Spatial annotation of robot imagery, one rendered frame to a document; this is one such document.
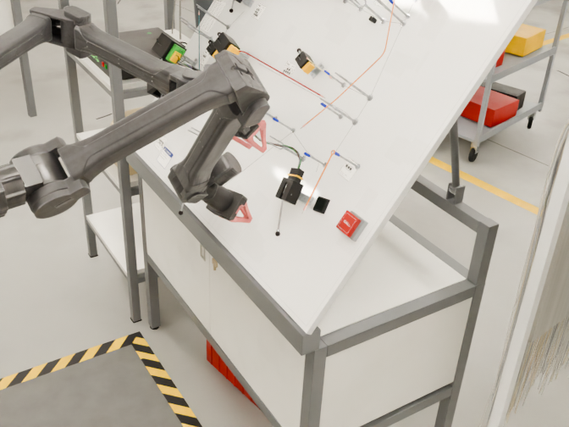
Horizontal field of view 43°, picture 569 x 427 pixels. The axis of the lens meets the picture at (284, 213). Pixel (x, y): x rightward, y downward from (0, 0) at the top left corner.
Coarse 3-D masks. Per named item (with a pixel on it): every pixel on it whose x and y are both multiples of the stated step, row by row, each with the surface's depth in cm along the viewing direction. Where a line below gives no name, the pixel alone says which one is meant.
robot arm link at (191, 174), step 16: (224, 112) 131; (240, 112) 130; (256, 112) 126; (208, 128) 138; (224, 128) 135; (208, 144) 140; (224, 144) 142; (192, 160) 147; (208, 160) 146; (176, 176) 157; (192, 176) 151; (208, 176) 154; (176, 192) 158; (192, 192) 157
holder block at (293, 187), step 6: (282, 180) 184; (288, 180) 183; (294, 180) 182; (282, 186) 184; (288, 186) 182; (294, 186) 182; (300, 186) 184; (282, 192) 183; (288, 192) 182; (294, 192) 183; (300, 192) 184; (282, 198) 182; (288, 198) 182; (294, 198) 183; (294, 204) 184
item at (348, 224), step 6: (348, 216) 173; (354, 216) 172; (342, 222) 174; (348, 222) 172; (354, 222) 171; (360, 222) 171; (342, 228) 173; (348, 228) 172; (354, 228) 171; (348, 234) 171
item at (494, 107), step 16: (544, 0) 428; (560, 16) 458; (528, 32) 458; (544, 32) 465; (560, 32) 463; (512, 48) 455; (528, 48) 455; (544, 48) 473; (496, 64) 432; (512, 64) 443; (528, 64) 447; (544, 80) 481; (480, 96) 466; (496, 96) 467; (512, 96) 470; (544, 96) 487; (464, 112) 464; (480, 112) 429; (496, 112) 449; (512, 112) 464; (528, 112) 477; (464, 128) 453; (480, 128) 433; (496, 128) 450; (528, 128) 495
